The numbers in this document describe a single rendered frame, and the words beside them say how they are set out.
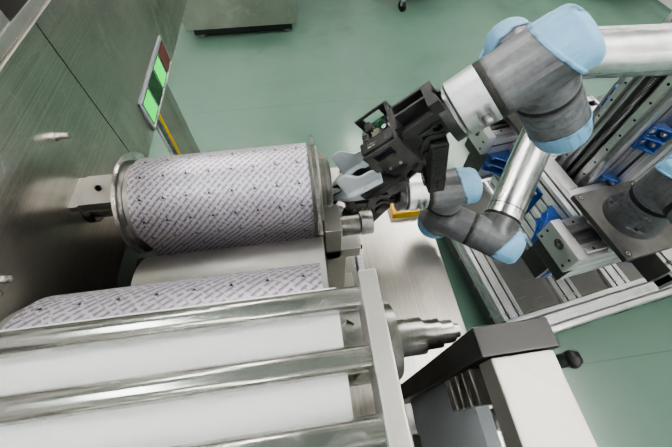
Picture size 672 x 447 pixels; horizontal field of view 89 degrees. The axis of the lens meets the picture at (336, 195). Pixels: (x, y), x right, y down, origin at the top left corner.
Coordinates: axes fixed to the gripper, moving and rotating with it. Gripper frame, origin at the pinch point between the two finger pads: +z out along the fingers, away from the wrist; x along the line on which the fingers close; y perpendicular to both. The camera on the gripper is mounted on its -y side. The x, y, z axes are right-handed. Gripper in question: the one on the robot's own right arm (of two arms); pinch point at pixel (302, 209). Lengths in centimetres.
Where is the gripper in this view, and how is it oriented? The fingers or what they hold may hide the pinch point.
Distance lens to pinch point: 68.4
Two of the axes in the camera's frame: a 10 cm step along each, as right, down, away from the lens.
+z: -9.9, 1.1, -0.8
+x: 1.3, 8.1, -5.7
